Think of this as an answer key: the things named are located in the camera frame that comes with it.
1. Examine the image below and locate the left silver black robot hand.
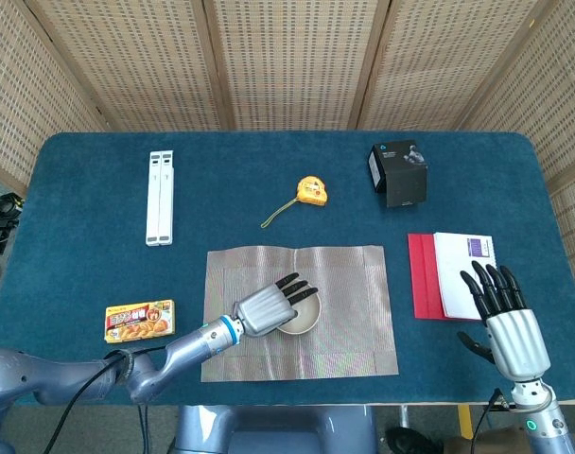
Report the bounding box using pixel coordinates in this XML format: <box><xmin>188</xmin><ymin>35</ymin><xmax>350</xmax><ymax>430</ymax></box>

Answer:
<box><xmin>228</xmin><ymin>271</ymin><xmax>320</xmax><ymax>339</ymax></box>

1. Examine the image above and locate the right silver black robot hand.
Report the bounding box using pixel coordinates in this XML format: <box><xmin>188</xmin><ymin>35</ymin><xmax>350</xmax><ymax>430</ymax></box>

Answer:
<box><xmin>456</xmin><ymin>259</ymin><xmax>552</xmax><ymax>382</ymax></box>

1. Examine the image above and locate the white bowl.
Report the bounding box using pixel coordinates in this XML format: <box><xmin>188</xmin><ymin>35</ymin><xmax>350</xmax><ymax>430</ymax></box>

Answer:
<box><xmin>273</xmin><ymin>287</ymin><xmax>322</xmax><ymax>336</ymax></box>

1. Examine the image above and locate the beige woven placemat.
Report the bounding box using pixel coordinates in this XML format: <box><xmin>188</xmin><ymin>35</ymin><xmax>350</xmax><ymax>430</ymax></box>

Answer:
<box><xmin>200</xmin><ymin>244</ymin><xmax>400</xmax><ymax>383</ymax></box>

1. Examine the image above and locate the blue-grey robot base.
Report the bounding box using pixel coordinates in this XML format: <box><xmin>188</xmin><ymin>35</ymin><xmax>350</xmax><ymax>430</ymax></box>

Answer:
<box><xmin>171</xmin><ymin>404</ymin><xmax>379</xmax><ymax>454</ymax></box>

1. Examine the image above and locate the white spiral notebook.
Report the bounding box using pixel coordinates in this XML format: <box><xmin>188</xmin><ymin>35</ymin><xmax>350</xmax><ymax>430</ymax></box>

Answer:
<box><xmin>432</xmin><ymin>231</ymin><xmax>500</xmax><ymax>323</ymax></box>

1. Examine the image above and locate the brown box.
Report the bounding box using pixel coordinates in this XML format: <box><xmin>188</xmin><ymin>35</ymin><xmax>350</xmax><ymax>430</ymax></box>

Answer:
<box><xmin>445</xmin><ymin>425</ymin><xmax>530</xmax><ymax>454</ymax></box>

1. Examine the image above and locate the red folder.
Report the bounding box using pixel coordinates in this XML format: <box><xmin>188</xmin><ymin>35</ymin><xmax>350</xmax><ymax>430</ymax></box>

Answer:
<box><xmin>407</xmin><ymin>233</ymin><xmax>488</xmax><ymax>323</ymax></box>

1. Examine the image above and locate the yellow curry roux box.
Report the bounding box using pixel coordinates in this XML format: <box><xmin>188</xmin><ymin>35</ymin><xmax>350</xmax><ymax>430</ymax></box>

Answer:
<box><xmin>103</xmin><ymin>298</ymin><xmax>177</xmax><ymax>344</ymax></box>

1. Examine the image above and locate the yellow tape measure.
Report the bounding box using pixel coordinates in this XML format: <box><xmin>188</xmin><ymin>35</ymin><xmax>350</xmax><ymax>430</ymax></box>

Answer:
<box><xmin>260</xmin><ymin>175</ymin><xmax>330</xmax><ymax>230</ymax></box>

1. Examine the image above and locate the black shoe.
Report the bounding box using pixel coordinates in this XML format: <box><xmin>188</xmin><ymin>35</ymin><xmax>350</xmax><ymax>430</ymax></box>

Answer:
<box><xmin>386</xmin><ymin>425</ymin><xmax>443</xmax><ymax>454</ymax></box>

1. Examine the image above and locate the white folding laptop stand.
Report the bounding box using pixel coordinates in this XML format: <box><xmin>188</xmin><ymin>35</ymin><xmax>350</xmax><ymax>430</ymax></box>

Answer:
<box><xmin>145</xmin><ymin>149</ymin><xmax>176</xmax><ymax>248</ymax></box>

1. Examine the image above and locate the black product box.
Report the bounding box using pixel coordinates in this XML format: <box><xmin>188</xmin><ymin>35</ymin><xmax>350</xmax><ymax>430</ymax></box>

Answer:
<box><xmin>367</xmin><ymin>139</ymin><xmax>429</xmax><ymax>208</ymax></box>

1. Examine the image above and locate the woven bamboo folding screen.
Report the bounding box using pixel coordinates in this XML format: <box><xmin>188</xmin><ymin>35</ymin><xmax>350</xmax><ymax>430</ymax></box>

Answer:
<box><xmin>0</xmin><ymin>0</ymin><xmax>575</xmax><ymax>285</ymax></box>

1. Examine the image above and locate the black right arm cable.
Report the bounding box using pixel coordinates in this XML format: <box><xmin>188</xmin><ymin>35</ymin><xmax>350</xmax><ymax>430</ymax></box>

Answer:
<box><xmin>470</xmin><ymin>387</ymin><xmax>512</xmax><ymax>454</ymax></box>

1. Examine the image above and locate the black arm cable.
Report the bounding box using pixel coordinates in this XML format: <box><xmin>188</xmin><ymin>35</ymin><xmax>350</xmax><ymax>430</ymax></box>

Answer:
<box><xmin>44</xmin><ymin>347</ymin><xmax>168</xmax><ymax>454</ymax></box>
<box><xmin>470</xmin><ymin>387</ymin><xmax>512</xmax><ymax>454</ymax></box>

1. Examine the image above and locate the blue cable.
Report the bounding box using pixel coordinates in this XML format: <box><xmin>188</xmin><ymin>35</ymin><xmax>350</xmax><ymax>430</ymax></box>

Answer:
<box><xmin>137</xmin><ymin>405</ymin><xmax>150</xmax><ymax>454</ymax></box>

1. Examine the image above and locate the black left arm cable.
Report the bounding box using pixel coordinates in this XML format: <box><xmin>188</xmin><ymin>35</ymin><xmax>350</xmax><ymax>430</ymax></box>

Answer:
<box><xmin>44</xmin><ymin>347</ymin><xmax>168</xmax><ymax>454</ymax></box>

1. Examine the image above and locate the black floor cables bundle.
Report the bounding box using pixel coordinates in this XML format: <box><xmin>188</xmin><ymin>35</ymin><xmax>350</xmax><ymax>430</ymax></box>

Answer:
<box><xmin>0</xmin><ymin>191</ymin><xmax>25</xmax><ymax>254</ymax></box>

